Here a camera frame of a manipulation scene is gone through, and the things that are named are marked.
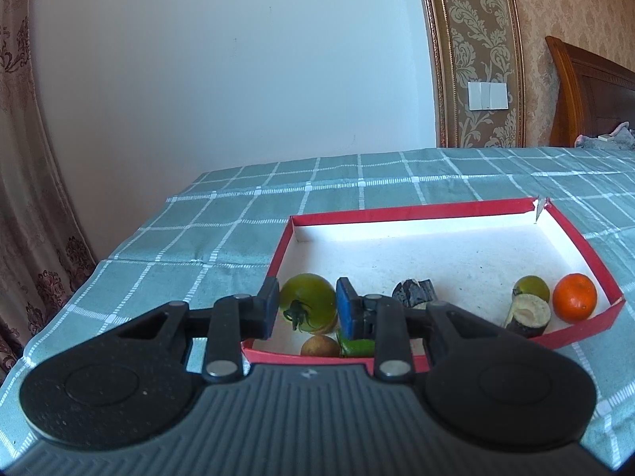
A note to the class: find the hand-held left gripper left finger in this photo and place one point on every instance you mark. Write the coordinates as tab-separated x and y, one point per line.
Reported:
270	310

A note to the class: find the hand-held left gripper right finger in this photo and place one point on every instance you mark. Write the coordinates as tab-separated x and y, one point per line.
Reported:
347	312

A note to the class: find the brown potato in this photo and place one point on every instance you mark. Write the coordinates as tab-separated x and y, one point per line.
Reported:
320	347

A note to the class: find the black wrapper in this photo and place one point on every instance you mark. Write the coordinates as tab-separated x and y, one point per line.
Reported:
414	291

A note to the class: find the red shallow cardboard box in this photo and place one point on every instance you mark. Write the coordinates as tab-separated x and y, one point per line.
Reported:
446	253

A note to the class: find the small bright green fruit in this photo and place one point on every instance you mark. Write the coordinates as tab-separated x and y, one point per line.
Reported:
359	347

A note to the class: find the green checked tablecloth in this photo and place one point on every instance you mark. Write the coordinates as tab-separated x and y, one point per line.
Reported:
223	218

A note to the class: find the orange tangerine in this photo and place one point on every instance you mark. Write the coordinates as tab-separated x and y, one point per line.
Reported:
574	297

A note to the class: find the gold framed wallpaper panel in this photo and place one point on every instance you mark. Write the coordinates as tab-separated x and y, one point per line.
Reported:
476	34

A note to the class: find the small white box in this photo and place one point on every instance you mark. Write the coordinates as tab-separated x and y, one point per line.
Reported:
606	137

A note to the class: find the wooden bed headboard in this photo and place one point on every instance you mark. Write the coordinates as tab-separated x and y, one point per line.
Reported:
590	99

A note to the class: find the pink grey cloth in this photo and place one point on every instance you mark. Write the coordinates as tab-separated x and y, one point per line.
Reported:
622	134

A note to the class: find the white wall light switch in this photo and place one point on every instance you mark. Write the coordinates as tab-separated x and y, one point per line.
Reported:
488	95

